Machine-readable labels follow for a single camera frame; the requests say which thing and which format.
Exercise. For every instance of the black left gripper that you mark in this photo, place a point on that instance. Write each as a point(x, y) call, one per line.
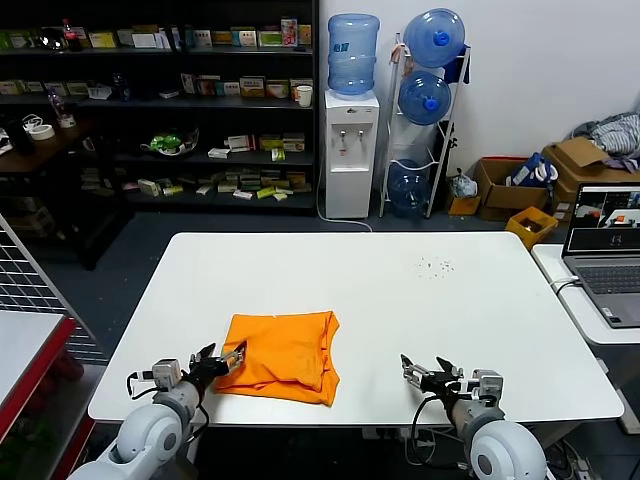
point(207, 372)

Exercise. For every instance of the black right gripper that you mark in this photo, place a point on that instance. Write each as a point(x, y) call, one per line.
point(447, 387)

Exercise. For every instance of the orange t-shirt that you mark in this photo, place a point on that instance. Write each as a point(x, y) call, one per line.
point(285, 355)

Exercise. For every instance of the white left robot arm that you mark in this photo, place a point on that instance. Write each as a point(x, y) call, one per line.
point(150, 435)

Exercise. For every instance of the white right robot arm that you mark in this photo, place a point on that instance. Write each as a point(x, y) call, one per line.
point(505, 450)

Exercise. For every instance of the pile of grey clothes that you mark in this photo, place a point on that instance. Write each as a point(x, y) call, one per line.
point(616, 132)

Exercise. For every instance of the white work table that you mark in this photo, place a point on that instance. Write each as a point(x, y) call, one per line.
point(200, 280)

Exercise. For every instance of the white power strip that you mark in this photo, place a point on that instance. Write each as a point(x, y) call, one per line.
point(380, 433)

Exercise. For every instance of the white side table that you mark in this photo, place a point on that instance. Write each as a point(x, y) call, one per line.
point(575, 320)

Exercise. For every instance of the yellow plastic bin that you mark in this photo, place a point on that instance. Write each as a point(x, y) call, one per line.
point(518, 232)

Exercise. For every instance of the small cardboard box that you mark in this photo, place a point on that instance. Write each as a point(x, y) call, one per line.
point(463, 206)

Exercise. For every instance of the grey open laptop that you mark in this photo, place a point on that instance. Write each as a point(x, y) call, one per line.
point(600, 280)

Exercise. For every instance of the red cart with white top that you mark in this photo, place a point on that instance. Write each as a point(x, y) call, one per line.
point(25, 350)

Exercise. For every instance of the open cardboard box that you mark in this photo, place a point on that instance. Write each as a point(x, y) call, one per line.
point(501, 195)

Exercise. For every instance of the crumpled clear plastic bag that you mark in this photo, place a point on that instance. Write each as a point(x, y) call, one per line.
point(463, 185)

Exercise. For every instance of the small flat white box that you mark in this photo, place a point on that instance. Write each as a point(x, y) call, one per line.
point(220, 154)

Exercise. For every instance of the white water dispenser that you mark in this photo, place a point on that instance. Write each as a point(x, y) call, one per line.
point(351, 190)

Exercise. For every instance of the small green box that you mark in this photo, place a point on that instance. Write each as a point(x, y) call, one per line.
point(278, 155)

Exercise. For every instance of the white box with red stripe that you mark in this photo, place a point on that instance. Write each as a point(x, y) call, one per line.
point(242, 144)

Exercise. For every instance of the glass bowl with green items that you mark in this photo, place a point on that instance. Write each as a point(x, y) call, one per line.
point(168, 142)

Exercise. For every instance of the white metal jug rack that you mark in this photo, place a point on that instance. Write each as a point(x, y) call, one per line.
point(387, 150)

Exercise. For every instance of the black slim stand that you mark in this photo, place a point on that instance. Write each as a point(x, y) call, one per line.
point(448, 145)

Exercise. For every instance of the black shelving unit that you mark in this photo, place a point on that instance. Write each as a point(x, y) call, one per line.
point(200, 104)

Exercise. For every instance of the large flapped cardboard box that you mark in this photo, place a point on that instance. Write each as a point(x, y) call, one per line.
point(576, 155)

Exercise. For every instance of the brown wooden table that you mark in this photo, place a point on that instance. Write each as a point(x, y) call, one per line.
point(50, 145)

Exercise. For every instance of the orange and white box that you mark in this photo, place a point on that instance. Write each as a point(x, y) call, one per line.
point(252, 87)

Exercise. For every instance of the red and white box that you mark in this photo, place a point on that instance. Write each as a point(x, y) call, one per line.
point(277, 90)

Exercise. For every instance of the white paper cup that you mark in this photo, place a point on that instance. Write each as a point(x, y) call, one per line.
point(304, 97)

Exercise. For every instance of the small white cup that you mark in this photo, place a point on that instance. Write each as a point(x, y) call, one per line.
point(67, 122)

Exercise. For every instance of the white tape roll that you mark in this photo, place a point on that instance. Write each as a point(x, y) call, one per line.
point(41, 133)

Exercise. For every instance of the dark blue bottle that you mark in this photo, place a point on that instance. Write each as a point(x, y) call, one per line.
point(121, 87)

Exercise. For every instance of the black cylindrical container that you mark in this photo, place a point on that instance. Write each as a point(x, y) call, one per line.
point(21, 140)

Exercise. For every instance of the clear plastic bottle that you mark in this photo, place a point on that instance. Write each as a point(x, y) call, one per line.
point(57, 105)

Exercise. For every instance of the dark blue hanging cloth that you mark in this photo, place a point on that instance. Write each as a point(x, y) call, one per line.
point(453, 72)

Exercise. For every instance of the labelled blue water jug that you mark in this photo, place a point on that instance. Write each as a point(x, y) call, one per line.
point(351, 65)

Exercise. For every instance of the green and white box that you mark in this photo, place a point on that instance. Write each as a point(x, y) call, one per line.
point(269, 39)

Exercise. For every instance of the plain white box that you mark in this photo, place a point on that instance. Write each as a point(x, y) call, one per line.
point(147, 41)

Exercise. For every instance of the pink printed box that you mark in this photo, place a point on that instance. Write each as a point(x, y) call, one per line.
point(288, 32)

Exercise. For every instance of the yellow upright box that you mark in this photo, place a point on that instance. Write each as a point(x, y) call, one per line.
point(305, 35)

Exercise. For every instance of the yellow-green flat box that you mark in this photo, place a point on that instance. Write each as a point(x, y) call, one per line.
point(102, 40)

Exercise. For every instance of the cola bottle with red cap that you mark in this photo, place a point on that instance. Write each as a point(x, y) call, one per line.
point(71, 37)

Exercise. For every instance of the shiny round bowl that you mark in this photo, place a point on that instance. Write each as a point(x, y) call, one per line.
point(53, 40)

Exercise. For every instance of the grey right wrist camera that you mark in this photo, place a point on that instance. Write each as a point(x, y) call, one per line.
point(487, 387)

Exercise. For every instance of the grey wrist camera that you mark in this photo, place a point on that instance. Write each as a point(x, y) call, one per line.
point(487, 387)
point(165, 374)

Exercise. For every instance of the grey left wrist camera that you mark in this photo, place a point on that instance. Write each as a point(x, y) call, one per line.
point(165, 374)

